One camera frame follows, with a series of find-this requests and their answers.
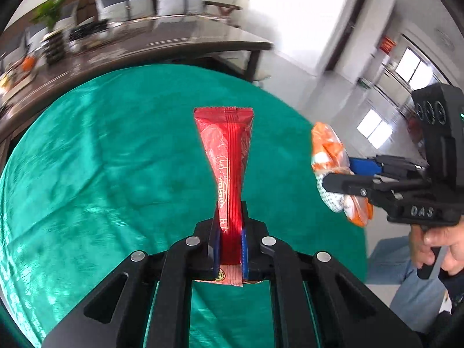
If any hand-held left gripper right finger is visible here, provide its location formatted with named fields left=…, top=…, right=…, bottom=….
left=240, top=200, right=423, bottom=348

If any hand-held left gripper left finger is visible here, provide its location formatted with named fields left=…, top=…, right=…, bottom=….
left=43, top=201, right=222, bottom=348

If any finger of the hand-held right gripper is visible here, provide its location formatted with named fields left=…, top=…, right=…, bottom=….
left=322, top=172, right=405, bottom=207
left=348, top=154, right=428, bottom=182

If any orange white plastic wrapper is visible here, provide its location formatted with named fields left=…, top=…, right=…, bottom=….
left=311, top=121, right=374, bottom=228

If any red snack wrapper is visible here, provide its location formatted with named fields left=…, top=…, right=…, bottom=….
left=193, top=106, right=254, bottom=286

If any person's right forearm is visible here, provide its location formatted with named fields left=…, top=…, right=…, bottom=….
left=437, top=268, right=464, bottom=314

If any person's right hand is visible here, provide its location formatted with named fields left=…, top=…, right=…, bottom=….
left=408, top=217, right=464, bottom=277

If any green tablecloth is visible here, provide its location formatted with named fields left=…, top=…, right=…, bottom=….
left=0, top=64, right=368, bottom=348

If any person's leg in jeans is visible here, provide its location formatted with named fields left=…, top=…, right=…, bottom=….
left=366, top=235, right=452, bottom=332

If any dark brown door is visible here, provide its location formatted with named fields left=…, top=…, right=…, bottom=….
left=317, top=0, right=372, bottom=78

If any dark wooden coffee table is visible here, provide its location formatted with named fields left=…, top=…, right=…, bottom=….
left=0, top=18, right=274, bottom=146

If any dish of dark fruit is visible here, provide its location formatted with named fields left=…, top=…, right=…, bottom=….
left=69, top=20, right=109, bottom=49

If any potted green plant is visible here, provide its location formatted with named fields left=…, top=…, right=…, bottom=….
left=31, top=0, right=71, bottom=64

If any red wall sign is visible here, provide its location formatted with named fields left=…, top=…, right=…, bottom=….
left=379, top=34, right=397, bottom=53

